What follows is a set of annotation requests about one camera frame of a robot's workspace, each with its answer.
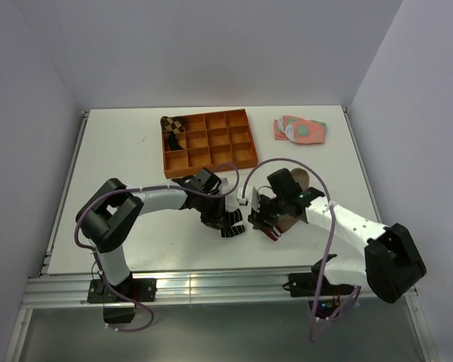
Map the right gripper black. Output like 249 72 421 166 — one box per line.
248 192 287 233

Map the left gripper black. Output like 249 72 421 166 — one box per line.
196 192 229 233

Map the brown sock striped cuff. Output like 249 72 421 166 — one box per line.
264 168 310 241

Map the black white striped sock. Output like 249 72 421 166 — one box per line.
220 209 246 238

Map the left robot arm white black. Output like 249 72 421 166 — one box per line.
74 168 242 301

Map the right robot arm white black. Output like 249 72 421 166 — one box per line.
238 168 427 303

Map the orange compartment tray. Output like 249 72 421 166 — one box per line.
162 109 259 179

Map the pink green dotted sock pair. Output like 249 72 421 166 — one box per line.
273 115 327 145

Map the checkered brown rolled sock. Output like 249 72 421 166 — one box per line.
160 115 188 151

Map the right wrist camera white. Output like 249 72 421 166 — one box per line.
236 185 260 212

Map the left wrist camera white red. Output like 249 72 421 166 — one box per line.
216 177 230 193

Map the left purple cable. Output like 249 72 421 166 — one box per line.
72 162 241 333

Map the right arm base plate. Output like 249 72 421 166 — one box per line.
282 271 355 297

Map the aluminium rail frame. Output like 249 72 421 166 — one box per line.
20 264 418 310

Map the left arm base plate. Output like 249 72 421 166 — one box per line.
87 278 156 304

